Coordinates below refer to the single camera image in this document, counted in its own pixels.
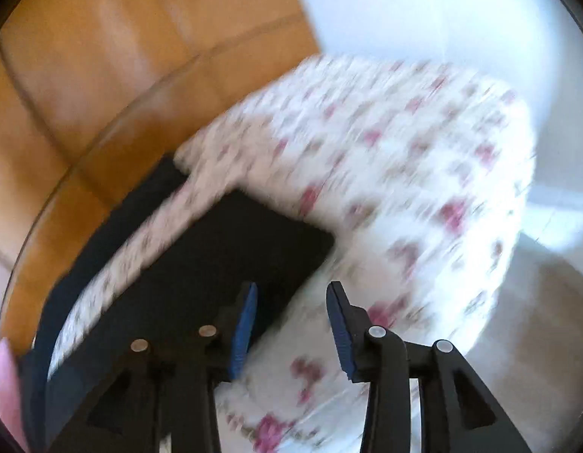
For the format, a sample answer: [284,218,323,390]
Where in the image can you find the pink pillow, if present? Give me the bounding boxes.
[0,337,29,452]

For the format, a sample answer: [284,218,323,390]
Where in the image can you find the floral bedspread bed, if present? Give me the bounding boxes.
[49,55,536,452]

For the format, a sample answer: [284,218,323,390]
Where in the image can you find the black pants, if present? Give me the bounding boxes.
[21,156,334,452]

